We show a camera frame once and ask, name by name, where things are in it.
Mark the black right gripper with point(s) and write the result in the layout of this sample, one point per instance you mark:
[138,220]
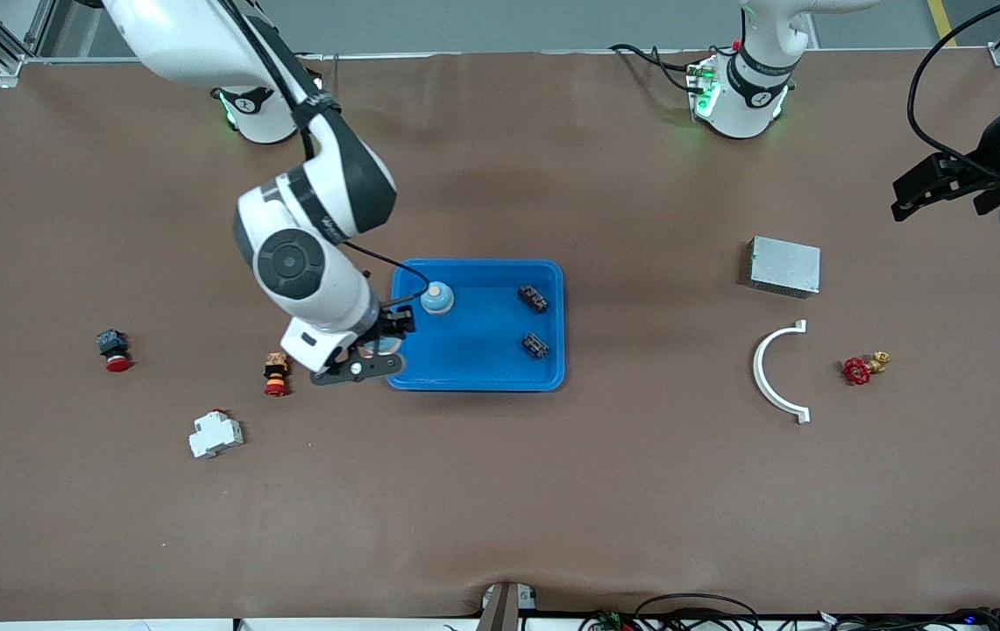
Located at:
[391,321]

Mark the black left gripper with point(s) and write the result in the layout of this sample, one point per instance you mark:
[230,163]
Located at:
[994,147]

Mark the dark striped electrolytic capacitor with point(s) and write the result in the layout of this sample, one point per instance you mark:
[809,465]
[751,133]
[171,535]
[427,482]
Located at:
[536,346]

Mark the brown electrolytic capacitor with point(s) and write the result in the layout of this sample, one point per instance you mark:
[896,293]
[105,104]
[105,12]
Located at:
[533,299]

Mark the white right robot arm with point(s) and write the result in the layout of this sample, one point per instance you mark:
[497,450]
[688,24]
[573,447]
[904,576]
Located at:
[307,263]

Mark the blue plastic tray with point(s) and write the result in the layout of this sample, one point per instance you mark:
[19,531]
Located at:
[473,350]

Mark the orange red push button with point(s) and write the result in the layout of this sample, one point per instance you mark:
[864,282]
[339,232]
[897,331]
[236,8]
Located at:
[276,368]

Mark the brown table mat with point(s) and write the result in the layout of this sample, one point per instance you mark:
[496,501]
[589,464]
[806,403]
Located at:
[500,491]

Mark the silver metal box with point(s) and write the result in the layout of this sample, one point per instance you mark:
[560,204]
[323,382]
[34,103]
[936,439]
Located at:
[784,265]

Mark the white circuit breaker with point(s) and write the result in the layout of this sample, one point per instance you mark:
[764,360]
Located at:
[215,436]

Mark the red emergency stop button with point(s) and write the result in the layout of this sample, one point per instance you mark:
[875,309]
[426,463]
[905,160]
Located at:
[117,361]

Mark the small white label box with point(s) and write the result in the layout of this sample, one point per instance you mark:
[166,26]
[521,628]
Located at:
[526,598]

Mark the white curved plastic bracket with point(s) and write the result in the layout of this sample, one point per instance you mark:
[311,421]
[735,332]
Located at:
[760,370]

